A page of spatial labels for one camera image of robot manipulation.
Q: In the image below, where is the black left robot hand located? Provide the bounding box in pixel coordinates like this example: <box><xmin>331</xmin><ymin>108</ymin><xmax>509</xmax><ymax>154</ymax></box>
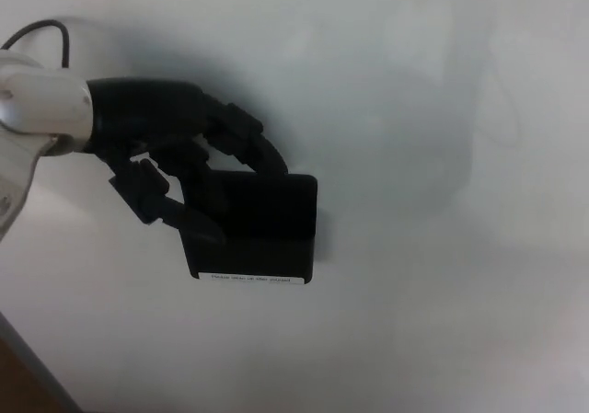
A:
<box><xmin>86</xmin><ymin>77</ymin><xmax>291</xmax><ymax>247</ymax></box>

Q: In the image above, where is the black magnetic marker holder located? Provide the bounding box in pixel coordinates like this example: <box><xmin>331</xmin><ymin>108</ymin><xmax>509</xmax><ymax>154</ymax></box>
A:
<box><xmin>181</xmin><ymin>169</ymin><xmax>319</xmax><ymax>288</ymax></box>

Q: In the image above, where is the white whiteboard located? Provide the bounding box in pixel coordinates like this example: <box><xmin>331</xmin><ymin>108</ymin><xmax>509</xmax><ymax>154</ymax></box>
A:
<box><xmin>0</xmin><ymin>0</ymin><xmax>589</xmax><ymax>413</ymax></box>

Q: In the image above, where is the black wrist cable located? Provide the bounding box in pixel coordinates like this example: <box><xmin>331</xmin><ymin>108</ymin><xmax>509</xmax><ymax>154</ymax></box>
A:
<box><xmin>0</xmin><ymin>19</ymin><xmax>72</xmax><ymax>71</ymax></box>

